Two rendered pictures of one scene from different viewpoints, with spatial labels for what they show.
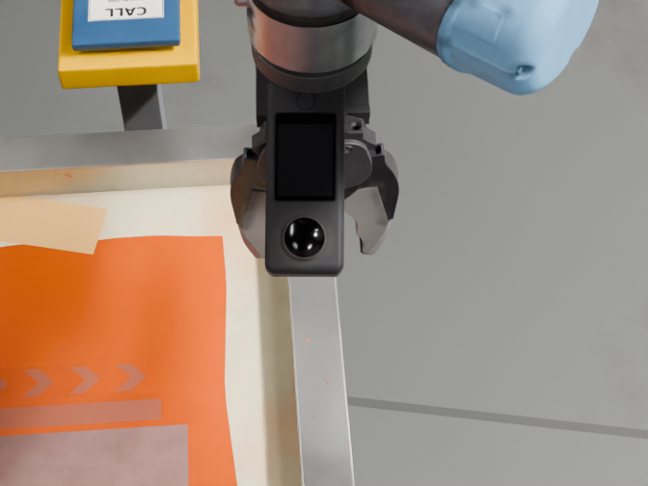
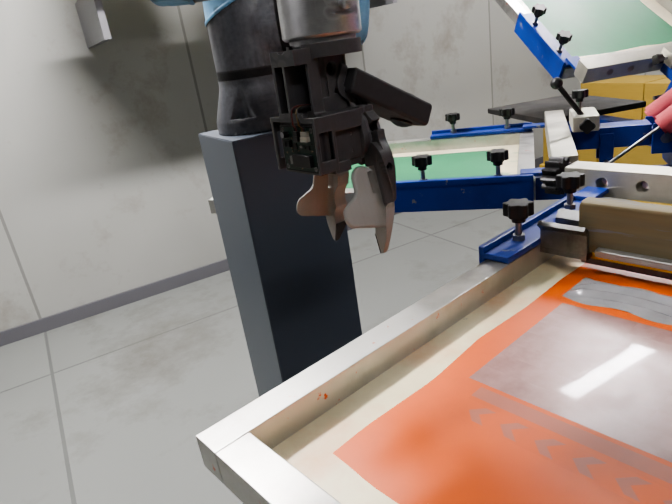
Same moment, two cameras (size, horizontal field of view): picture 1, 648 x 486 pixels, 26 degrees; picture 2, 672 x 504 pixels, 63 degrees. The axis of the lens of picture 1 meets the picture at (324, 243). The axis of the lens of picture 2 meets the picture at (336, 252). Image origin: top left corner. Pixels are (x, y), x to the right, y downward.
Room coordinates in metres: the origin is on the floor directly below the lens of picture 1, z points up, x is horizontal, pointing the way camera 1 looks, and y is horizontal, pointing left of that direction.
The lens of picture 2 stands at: (0.90, 0.45, 1.32)
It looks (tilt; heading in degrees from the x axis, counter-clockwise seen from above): 21 degrees down; 235
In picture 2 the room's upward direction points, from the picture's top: 9 degrees counter-clockwise
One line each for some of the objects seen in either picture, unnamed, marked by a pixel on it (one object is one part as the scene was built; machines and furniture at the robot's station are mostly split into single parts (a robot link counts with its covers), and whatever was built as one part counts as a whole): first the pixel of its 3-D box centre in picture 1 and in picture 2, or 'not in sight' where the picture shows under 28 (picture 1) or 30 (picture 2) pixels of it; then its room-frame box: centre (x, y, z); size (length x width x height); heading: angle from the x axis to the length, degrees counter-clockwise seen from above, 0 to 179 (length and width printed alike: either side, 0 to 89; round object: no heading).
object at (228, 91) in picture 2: not in sight; (256, 97); (0.42, -0.40, 1.25); 0.15 x 0.15 x 0.10
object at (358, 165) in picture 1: (311, 90); (325, 108); (0.58, 0.01, 1.26); 0.09 x 0.08 x 0.12; 2
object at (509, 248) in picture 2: not in sight; (545, 237); (0.15, -0.03, 0.98); 0.30 x 0.05 x 0.07; 4
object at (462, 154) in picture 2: not in sight; (435, 134); (-0.17, -0.56, 1.05); 1.08 x 0.61 x 0.23; 124
